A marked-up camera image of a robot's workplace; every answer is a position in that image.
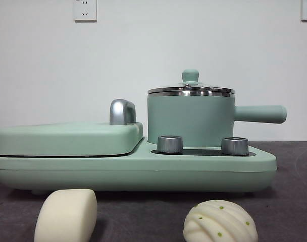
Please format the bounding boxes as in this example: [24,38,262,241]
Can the silver control knob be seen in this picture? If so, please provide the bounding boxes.
[157,135,184,154]
[221,136,249,155]

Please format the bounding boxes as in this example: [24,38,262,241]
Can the mint green griddle cover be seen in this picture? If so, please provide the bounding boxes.
[0,121,144,157]

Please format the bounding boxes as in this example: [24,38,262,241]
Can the mint green breakfast machine base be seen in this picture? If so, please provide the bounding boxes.
[0,136,278,196]

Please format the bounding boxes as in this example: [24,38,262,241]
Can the ridged white bun green dots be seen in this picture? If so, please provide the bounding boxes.
[183,199,259,242]

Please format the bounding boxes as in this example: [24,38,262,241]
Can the black control panel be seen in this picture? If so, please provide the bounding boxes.
[150,148,257,157]

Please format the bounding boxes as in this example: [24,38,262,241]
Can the mint green pot with handle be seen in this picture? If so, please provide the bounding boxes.
[146,93,287,148]

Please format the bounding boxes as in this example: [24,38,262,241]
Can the smooth white steamed bun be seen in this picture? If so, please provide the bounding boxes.
[34,189,98,242]

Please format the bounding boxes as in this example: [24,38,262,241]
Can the silver griddle cover handle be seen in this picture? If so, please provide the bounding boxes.
[109,99,137,126]

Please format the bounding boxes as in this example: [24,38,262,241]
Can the glass lid with green knob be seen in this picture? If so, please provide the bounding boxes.
[147,69,232,98]

